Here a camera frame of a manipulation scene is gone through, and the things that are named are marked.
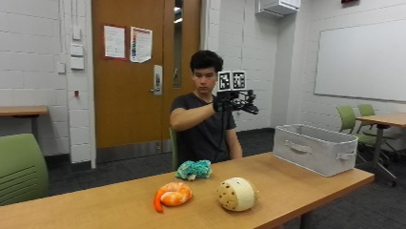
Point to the white marker cube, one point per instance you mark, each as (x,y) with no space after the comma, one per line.
(231,80)

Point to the the person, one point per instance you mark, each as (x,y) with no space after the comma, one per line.
(203,127)

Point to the white fabric storage bin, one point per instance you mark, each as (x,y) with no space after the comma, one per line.
(315,149)

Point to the green chair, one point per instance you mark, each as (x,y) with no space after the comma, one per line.
(372,117)
(174,149)
(351,122)
(22,168)

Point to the teal plush toy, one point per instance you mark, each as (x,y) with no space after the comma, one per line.
(194,169)

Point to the cream spotted round plush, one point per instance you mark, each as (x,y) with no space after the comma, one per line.
(236,194)

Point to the wooden door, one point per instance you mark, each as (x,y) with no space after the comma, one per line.
(131,73)

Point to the whiteboard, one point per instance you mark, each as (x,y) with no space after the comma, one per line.
(363,60)

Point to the colourful paper poster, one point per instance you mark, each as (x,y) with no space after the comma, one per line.
(140,44)

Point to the wooden side table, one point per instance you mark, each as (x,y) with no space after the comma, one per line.
(383,127)
(22,112)

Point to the orange shrimp plush toy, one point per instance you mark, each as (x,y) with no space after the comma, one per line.
(174,194)

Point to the white paper notice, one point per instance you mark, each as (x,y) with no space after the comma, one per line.
(115,42)

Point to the white wall unit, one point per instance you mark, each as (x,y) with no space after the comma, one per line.
(278,7)

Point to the white wall switch box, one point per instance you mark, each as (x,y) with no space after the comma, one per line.
(77,57)

